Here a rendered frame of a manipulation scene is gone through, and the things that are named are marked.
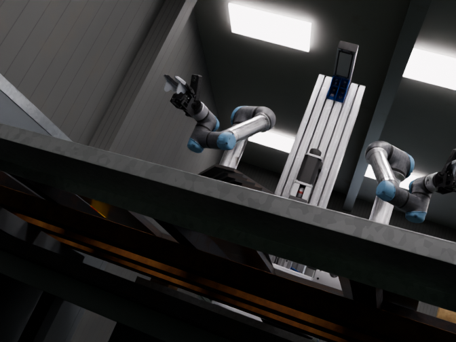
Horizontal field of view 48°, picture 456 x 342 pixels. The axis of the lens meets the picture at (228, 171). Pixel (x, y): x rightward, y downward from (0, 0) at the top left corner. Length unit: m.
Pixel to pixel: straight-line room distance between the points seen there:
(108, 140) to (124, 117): 0.34
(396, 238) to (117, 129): 5.66
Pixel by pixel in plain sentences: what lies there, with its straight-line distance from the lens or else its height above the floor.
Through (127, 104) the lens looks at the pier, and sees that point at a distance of 6.42.
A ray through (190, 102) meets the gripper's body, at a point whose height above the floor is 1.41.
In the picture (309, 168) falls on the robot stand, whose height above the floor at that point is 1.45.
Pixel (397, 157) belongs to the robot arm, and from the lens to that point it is 2.49.
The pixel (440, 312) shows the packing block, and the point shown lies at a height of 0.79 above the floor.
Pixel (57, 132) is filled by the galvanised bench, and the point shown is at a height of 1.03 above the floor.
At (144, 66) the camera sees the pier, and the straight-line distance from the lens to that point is 6.66.
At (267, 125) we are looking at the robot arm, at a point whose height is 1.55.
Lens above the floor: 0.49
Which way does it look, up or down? 19 degrees up
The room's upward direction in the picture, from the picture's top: 23 degrees clockwise
